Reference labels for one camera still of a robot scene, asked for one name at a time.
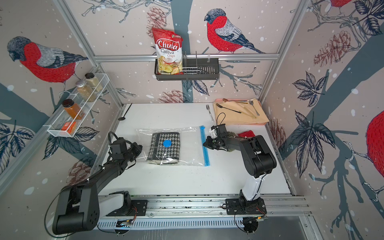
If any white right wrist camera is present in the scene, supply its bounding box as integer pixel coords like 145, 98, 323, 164
210, 126, 218, 138

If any clear acrylic wall shelf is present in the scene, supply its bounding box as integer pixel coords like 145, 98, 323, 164
48, 73, 110, 138

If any gold utensil on placemat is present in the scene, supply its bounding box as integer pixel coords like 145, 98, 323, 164
241, 106, 257, 119

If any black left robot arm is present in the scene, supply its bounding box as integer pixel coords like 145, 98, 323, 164
52, 138, 143, 235

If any black ladle at table edge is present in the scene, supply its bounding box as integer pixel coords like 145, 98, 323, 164
118, 104, 133, 121

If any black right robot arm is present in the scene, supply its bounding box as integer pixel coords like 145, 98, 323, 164
203, 124, 277, 216

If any small orange box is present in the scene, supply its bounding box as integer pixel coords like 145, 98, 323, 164
61, 121, 77, 135

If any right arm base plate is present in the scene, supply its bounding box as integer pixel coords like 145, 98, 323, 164
224, 198, 267, 216

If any silver spoon on placemat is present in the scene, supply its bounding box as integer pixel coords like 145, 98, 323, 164
249, 100, 260, 116

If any tan spice jar middle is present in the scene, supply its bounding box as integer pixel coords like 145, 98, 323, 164
76, 80, 96, 102

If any yellow spice jar black lid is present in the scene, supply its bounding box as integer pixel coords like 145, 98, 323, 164
85, 73, 103, 92

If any clear vacuum bag blue zipper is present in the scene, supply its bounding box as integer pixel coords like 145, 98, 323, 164
136, 126, 210, 167

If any pink tray under placemat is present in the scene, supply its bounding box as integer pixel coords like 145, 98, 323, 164
215, 99, 242, 103

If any silver fork on table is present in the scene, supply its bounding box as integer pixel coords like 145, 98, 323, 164
206, 104, 215, 122

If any black wall basket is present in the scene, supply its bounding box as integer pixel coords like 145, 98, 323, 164
154, 58, 220, 81

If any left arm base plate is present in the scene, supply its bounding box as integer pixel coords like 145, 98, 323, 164
107, 200, 148, 217

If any copper spoon on placemat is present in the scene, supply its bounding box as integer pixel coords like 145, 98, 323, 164
223, 98, 249, 104

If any beige placemat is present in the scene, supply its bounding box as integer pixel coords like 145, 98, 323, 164
213, 99, 270, 126

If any houndstooth black white scarf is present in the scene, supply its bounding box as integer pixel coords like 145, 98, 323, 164
147, 132, 181, 165

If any red knitted cloth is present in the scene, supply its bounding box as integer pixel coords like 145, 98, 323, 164
238, 130, 256, 138

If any red Chuba cassava chips bag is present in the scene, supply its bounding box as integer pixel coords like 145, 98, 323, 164
152, 28, 183, 75

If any orange spice jar black lid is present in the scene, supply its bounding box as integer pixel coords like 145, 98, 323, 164
62, 99, 84, 120

